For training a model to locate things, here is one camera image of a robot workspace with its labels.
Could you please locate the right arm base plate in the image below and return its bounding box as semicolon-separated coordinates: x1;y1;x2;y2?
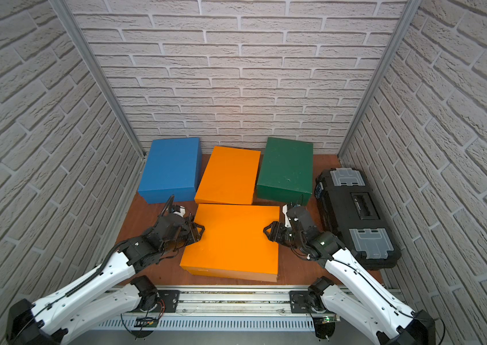
289;290;326;314

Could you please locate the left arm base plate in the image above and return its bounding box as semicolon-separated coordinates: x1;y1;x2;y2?
137;290;180;313

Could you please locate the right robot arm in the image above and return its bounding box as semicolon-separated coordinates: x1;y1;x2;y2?
263;206;444;344

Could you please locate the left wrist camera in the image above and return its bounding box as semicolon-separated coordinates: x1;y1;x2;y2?
169;205;186;217

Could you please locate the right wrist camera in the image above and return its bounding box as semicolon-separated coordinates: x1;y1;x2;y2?
282;204;291;228

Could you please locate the green shoebox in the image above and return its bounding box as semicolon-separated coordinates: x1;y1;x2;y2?
256;137;313;206

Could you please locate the left corner aluminium post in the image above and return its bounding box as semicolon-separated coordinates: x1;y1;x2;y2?
49;0;146;160

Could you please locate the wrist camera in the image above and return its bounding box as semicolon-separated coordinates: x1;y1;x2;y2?
169;205;186;217
282;204;291;228

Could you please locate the orange shoebox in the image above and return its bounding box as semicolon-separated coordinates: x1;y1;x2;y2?
195;147;261;205
180;204;280;283

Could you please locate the orange shoebox front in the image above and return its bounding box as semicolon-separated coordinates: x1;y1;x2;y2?
180;204;280;283

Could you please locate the right corner aluminium post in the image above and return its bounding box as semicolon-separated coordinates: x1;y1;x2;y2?
337;0;422;158

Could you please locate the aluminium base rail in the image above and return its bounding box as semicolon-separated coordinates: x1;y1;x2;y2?
88;286;343;337

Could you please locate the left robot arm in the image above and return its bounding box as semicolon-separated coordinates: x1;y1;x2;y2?
5;212;205;344

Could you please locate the blue shoebox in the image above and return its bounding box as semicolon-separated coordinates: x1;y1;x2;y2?
138;137;202;204

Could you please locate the orange shoebox rear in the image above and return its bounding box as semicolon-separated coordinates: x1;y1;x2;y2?
195;147;261;205

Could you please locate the corner aluminium post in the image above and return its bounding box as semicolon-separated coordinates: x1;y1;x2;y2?
337;0;422;158
49;0;146;160

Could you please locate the black plastic toolbox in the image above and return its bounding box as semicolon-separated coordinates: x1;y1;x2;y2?
315;168;402;270

